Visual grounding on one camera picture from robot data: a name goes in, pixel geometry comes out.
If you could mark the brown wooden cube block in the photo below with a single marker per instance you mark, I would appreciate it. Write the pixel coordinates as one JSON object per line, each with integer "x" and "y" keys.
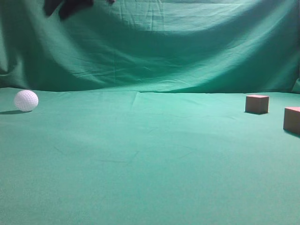
{"x": 257, "y": 104}

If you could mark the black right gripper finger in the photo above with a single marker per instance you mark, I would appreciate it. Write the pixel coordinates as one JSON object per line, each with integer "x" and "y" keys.
{"x": 69, "y": 7}

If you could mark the white dimpled golf ball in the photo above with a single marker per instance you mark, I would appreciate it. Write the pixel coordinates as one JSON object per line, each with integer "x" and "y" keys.
{"x": 26, "y": 100}

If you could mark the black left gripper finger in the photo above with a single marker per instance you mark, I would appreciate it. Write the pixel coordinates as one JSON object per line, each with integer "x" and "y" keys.
{"x": 50, "y": 6}

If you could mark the green cloth backdrop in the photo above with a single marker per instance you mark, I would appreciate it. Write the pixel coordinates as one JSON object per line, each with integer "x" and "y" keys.
{"x": 141, "y": 116}

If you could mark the brown cube block at edge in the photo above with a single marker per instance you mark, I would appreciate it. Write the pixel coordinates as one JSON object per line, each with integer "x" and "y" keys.
{"x": 292, "y": 120}

